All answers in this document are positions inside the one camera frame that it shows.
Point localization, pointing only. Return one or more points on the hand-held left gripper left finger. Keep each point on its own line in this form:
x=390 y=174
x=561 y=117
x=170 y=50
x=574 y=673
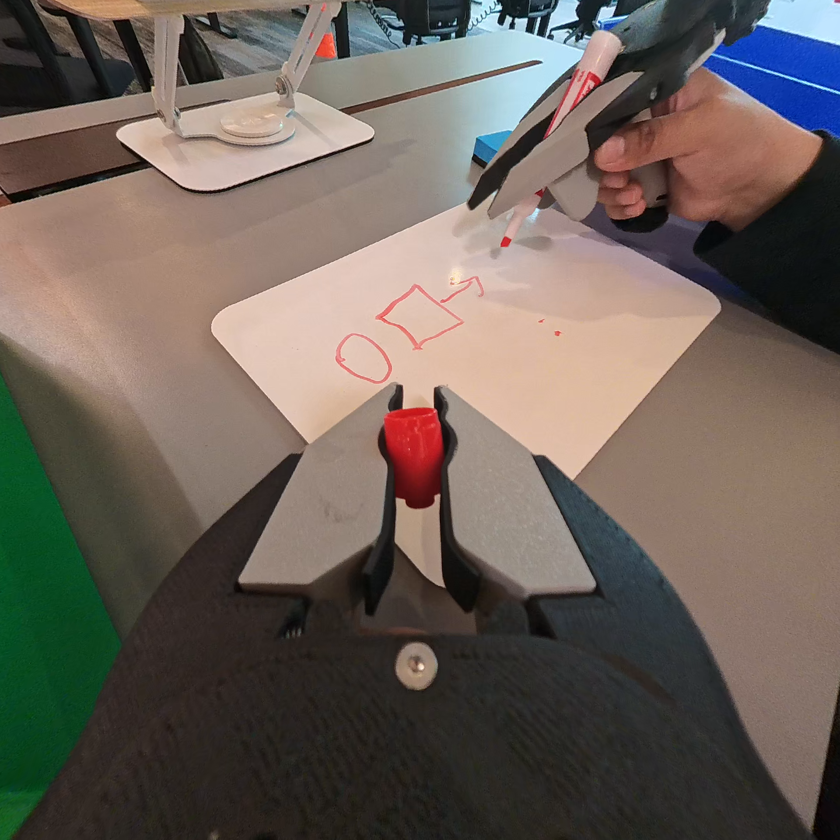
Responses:
x=315 y=518

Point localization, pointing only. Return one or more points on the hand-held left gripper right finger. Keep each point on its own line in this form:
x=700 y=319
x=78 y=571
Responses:
x=512 y=518

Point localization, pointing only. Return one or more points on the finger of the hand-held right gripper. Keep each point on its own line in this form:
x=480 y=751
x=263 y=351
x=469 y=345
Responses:
x=551 y=164
x=538 y=108

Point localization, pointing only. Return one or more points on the blue whiteboard eraser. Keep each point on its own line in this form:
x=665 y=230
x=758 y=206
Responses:
x=489 y=145

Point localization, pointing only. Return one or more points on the red dry erase marker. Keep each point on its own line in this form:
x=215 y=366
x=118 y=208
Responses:
x=600 y=52

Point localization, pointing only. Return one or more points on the red marker cap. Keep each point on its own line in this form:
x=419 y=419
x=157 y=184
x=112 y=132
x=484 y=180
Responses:
x=413 y=459

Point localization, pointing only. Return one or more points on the white whiteboard sheet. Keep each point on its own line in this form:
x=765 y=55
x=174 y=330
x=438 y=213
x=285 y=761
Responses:
x=558 y=394

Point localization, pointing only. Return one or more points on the person's right hand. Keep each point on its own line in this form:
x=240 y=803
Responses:
x=722 y=151

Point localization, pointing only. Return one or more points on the blue plastic bin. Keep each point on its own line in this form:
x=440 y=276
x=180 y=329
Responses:
x=787 y=79

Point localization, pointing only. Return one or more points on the wooden-edged desk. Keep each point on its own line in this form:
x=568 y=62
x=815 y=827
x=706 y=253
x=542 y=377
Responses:
x=807 y=16

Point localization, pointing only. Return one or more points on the white metal stand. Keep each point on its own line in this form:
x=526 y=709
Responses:
x=328 y=131

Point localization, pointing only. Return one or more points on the orange traffic cone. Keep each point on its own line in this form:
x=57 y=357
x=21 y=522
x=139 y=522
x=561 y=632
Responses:
x=326 y=49

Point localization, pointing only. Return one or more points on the green plastic bin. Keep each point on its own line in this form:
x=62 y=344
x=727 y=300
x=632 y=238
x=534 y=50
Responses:
x=39 y=590

